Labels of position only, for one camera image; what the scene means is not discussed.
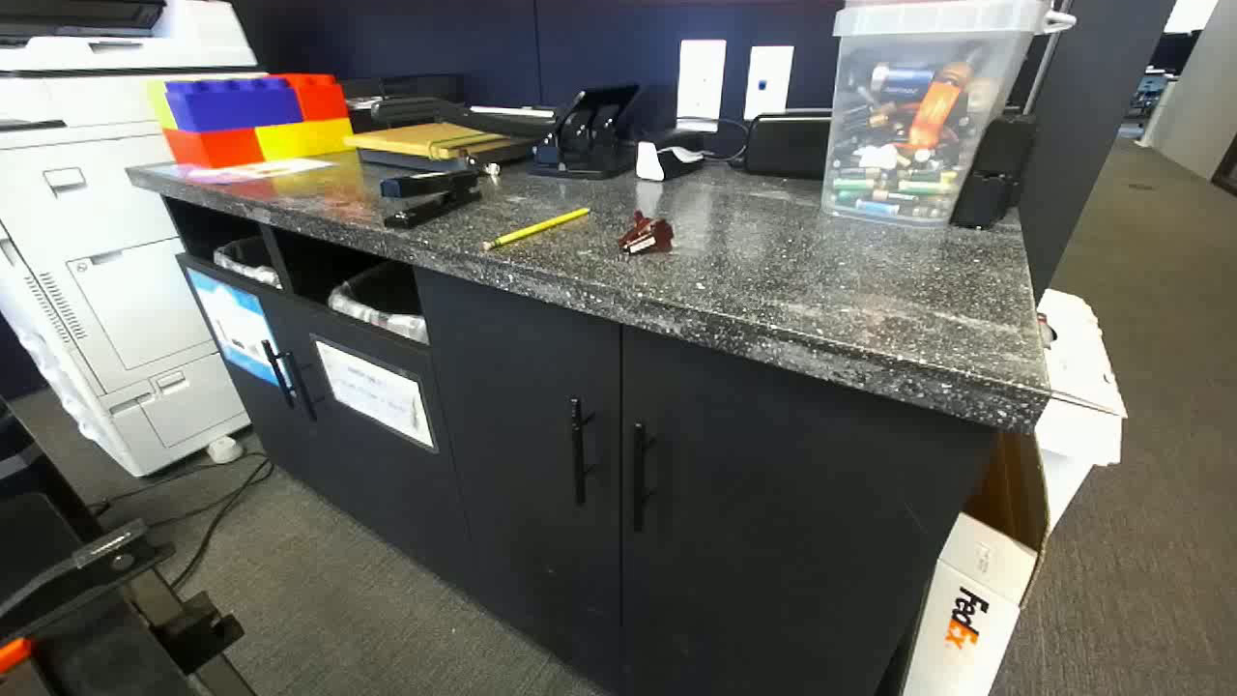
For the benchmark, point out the black paper tray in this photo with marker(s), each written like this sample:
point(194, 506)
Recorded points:
point(408, 109)

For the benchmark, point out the orange toy building block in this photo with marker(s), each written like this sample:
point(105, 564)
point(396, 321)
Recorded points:
point(216, 150)

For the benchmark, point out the white tape dispenser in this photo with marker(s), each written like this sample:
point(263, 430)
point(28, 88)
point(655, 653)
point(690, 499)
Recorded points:
point(651, 162)

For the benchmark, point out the clear plastic storage bin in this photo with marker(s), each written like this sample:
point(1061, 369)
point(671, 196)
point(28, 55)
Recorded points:
point(931, 158)

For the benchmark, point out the dark red binder clip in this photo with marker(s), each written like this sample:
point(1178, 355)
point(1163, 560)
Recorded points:
point(646, 232)

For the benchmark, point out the black waste door blue label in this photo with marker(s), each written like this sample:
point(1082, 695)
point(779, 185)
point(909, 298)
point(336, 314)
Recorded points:
point(254, 410)

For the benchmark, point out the black handheld device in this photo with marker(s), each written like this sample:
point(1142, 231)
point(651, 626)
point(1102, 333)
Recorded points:
point(990, 168)

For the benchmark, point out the black waste door white label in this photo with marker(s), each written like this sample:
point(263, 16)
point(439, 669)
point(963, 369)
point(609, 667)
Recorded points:
point(373, 488)

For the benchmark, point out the black metal stand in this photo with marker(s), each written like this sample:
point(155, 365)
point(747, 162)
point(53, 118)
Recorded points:
point(118, 620)

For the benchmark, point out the white paper label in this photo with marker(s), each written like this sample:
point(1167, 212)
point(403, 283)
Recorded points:
point(376, 392)

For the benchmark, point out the white office printer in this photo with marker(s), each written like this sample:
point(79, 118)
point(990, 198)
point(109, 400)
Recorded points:
point(104, 283)

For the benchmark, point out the white FedEx cardboard box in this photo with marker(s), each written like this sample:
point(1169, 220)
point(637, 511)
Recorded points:
point(986, 605)

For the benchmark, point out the black cabinet with granite top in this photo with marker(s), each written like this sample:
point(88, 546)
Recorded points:
point(798, 283)

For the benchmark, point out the black stapler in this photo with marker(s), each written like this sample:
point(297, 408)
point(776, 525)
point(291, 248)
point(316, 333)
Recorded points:
point(432, 192)

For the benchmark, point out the yellow pencil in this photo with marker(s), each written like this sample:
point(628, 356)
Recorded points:
point(539, 231)

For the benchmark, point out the tall white wall plate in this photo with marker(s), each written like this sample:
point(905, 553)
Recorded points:
point(702, 78)

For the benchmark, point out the black desk tray box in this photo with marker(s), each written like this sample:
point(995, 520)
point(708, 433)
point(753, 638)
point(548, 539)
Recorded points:
point(788, 145)

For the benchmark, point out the red toy building block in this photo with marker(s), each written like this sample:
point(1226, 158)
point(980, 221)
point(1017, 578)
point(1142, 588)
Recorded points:
point(319, 100)

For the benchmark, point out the small white wall plate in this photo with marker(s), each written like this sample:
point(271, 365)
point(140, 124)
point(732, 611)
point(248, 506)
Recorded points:
point(770, 82)

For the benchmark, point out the grey waste bin liner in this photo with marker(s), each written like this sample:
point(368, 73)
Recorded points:
point(379, 306)
point(248, 263)

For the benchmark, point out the yellow toy building block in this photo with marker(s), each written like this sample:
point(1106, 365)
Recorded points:
point(302, 140)

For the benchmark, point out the blue toy building block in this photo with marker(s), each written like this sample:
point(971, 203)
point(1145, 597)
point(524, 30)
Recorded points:
point(235, 101)

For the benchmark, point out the orange toy inside bin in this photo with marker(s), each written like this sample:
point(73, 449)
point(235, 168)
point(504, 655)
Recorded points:
point(936, 109)

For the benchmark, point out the blue and white label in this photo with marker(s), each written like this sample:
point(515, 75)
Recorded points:
point(238, 325)

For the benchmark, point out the black cabinet door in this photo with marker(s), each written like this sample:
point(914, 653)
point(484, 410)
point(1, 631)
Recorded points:
point(798, 542)
point(515, 516)

